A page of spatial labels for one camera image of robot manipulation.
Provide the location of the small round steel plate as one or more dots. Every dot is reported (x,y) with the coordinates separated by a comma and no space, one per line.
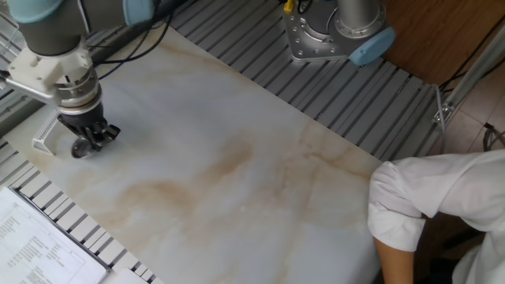
(79,150)

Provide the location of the grey aluminium profile bar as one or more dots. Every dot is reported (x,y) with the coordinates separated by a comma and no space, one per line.
(19,116)

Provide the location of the bare forearm of person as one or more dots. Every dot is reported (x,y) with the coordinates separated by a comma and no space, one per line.
(392,264)

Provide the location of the marble pattern board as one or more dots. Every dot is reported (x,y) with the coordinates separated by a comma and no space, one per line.
(221,189)

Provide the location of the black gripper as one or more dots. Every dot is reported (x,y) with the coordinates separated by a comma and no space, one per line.
(84,120)

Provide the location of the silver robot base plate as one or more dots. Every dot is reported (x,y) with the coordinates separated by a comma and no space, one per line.
(300,41)

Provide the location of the white perforated bracket stand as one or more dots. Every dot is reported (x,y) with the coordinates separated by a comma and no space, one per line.
(43,136)

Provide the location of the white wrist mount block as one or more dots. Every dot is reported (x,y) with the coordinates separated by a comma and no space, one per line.
(39,73)

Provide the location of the printed paper sheet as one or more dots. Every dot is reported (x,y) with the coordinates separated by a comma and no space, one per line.
(35,244)

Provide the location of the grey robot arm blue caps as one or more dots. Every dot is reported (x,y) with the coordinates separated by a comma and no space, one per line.
(47,31)

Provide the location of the yellow tag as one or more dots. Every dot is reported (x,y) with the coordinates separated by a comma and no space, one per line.
(289,6)

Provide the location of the aluminium frame post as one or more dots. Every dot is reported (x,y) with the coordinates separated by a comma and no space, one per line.
(473,75)

